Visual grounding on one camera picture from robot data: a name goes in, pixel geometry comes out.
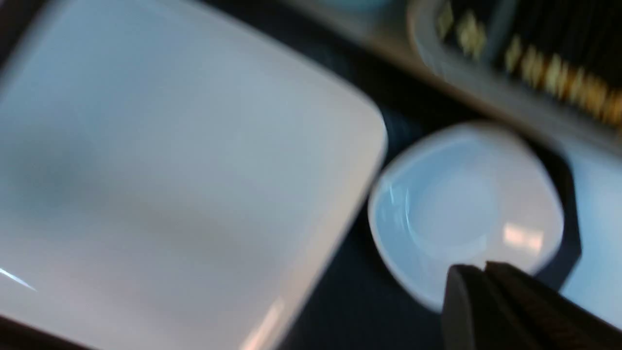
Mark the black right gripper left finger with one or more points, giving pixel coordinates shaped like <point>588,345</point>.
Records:
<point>475,316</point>

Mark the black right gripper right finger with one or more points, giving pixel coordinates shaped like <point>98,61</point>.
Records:
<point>560,323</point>

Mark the white bowl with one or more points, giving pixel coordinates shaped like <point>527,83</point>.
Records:
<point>468,194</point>

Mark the large white square plate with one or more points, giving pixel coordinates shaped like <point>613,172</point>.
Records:
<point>171,178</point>

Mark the black serving tray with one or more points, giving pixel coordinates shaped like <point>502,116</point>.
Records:
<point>356,305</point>

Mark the pile of black chopsticks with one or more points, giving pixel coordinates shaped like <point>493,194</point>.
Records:
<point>568,50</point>

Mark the brown grey plastic bin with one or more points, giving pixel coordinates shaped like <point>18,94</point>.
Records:
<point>403,33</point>

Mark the teal plastic bin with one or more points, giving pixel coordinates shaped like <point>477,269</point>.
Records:
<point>357,6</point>

